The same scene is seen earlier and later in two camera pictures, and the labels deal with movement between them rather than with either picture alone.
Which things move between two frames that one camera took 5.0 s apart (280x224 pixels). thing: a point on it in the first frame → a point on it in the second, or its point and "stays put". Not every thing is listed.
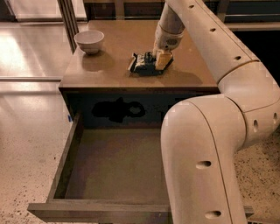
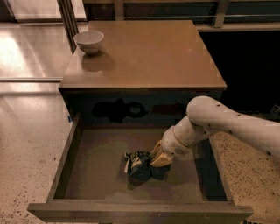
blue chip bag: [144, 65] → [137, 164]
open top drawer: [108, 176] stays put
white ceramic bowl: [90, 40] stays put
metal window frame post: [69, 22] stays put
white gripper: [164, 42] → [171, 144]
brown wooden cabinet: [101, 92] stays put
